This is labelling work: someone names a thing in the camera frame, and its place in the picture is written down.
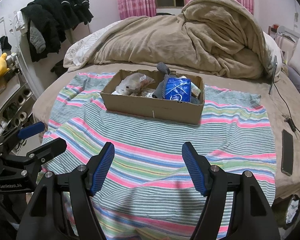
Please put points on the black charger plug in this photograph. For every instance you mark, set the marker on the black charger plug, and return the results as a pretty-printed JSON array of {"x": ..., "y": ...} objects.
[{"x": 291, "y": 123}]

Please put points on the blue packet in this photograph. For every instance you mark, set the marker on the blue packet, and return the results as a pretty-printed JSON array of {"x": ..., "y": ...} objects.
[{"x": 177, "y": 90}]

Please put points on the white fluffy slipper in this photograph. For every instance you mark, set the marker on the white fluffy slipper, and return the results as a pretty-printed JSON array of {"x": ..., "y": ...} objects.
[
  {"x": 22, "y": 117},
  {"x": 25, "y": 95}
]

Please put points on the black phone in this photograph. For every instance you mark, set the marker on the black phone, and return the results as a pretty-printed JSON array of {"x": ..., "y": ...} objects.
[{"x": 287, "y": 152}]

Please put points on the shoe rack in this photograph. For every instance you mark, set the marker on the shoe rack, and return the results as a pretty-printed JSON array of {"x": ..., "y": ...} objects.
[{"x": 12, "y": 107}]

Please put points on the white floral duvet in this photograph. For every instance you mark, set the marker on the white floral duvet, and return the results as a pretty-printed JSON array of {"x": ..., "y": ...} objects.
[{"x": 82, "y": 47}]

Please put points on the dark upright panel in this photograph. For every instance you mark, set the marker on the dark upright panel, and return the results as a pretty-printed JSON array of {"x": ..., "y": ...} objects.
[{"x": 273, "y": 75}]

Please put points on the clear bag of snacks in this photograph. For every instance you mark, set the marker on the clear bag of snacks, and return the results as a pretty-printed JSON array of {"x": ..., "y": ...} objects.
[{"x": 130, "y": 83}]

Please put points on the beige fleece blanket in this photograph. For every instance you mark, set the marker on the beige fleece blanket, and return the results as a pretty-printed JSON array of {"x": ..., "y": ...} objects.
[{"x": 165, "y": 40}]

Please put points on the striped cloth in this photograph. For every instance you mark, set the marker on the striped cloth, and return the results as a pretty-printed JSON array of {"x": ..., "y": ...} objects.
[{"x": 152, "y": 140}]

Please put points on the grey knitted garment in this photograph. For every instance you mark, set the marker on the grey knitted garment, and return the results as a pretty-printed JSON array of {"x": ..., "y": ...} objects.
[{"x": 37, "y": 40}]

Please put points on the padded beige headboard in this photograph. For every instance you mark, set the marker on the padded beige headboard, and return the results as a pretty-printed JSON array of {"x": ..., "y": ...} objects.
[{"x": 286, "y": 45}]

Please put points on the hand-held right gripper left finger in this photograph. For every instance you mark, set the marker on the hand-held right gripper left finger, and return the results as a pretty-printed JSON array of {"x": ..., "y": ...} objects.
[{"x": 102, "y": 170}]

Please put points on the dark cloth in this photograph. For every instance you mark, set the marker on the dark cloth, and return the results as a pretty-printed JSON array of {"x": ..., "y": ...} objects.
[{"x": 58, "y": 68}]

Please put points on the bed with beige sheet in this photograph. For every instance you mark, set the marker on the bed with beige sheet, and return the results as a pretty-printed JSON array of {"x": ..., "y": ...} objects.
[{"x": 265, "y": 110}]

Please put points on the black hanging cloth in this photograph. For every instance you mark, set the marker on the black hanging cloth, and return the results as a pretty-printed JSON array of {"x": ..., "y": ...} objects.
[{"x": 5, "y": 43}]

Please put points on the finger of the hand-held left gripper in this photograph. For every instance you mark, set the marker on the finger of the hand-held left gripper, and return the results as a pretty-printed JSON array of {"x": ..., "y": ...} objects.
[
  {"x": 50, "y": 147},
  {"x": 31, "y": 130}
]

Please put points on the hanging black clothes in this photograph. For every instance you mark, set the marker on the hanging black clothes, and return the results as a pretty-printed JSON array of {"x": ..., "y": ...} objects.
[{"x": 52, "y": 12}]

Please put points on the grey sock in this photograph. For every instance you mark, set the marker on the grey sock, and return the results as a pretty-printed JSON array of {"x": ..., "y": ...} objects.
[
  {"x": 160, "y": 90},
  {"x": 163, "y": 67}
]

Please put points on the white garment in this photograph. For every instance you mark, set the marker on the white garment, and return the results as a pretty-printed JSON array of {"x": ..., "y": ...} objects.
[{"x": 21, "y": 22}]

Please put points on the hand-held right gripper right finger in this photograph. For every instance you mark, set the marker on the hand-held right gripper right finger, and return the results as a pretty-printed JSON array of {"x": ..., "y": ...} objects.
[{"x": 195, "y": 172}]

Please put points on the bag of cotton swabs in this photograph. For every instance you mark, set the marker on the bag of cotton swabs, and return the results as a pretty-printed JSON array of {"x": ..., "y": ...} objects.
[{"x": 195, "y": 90}]

